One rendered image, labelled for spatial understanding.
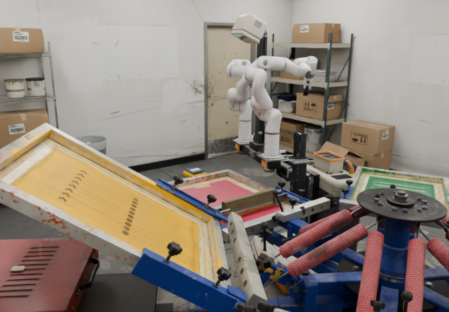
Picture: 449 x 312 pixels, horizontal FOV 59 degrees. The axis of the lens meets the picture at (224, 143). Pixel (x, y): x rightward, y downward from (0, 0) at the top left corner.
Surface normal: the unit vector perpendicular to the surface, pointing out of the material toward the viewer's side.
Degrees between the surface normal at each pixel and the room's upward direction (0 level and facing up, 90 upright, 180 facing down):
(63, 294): 0
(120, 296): 0
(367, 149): 91
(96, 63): 90
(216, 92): 90
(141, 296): 0
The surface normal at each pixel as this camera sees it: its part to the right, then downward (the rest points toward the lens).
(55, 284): 0.00, -0.97
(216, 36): 0.58, 0.21
